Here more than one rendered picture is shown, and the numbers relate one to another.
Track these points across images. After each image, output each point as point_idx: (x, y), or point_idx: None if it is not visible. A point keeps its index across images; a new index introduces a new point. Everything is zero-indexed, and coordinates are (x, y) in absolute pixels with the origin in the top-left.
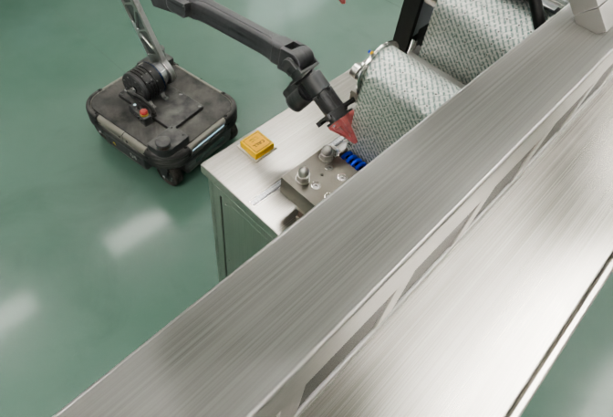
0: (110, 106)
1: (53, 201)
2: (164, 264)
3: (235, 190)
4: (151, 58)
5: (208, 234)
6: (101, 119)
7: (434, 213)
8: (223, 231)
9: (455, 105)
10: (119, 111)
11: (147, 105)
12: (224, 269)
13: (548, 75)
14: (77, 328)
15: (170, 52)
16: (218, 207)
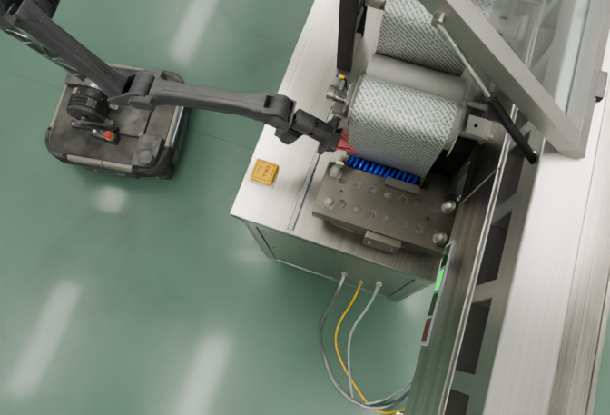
0: (71, 140)
1: (77, 245)
2: (204, 251)
3: (270, 223)
4: (80, 77)
5: (224, 208)
6: (73, 158)
7: (542, 405)
8: (262, 237)
9: (516, 301)
10: (83, 142)
11: (107, 127)
12: (269, 250)
13: (560, 231)
14: (172, 336)
15: (75, 38)
16: (255, 230)
